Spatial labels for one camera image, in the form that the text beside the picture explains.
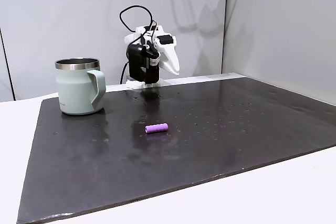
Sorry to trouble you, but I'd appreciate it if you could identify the purple ribbed pen grip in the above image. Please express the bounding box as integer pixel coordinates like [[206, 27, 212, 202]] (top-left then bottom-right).
[[144, 123, 169, 134]]

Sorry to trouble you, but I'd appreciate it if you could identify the large black table mat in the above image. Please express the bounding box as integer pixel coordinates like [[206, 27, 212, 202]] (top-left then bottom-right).
[[16, 77, 336, 224]]

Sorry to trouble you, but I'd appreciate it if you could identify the pale green steel-rimmed mug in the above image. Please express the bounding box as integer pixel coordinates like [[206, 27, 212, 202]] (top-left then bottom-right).
[[55, 57, 107, 116]]

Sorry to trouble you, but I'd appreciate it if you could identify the black oval camera box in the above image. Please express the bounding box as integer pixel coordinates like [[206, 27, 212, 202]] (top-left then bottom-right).
[[127, 44, 148, 82]]

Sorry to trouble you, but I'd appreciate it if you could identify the black camera cable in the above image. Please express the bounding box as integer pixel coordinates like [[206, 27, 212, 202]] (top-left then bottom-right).
[[119, 5, 158, 34]]

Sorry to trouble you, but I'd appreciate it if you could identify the black base power cable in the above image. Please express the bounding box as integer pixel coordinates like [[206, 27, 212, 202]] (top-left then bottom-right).
[[120, 62, 130, 85]]

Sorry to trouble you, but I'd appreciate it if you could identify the thin dark wall strip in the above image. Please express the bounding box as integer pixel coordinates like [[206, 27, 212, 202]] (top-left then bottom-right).
[[0, 27, 16, 101]]

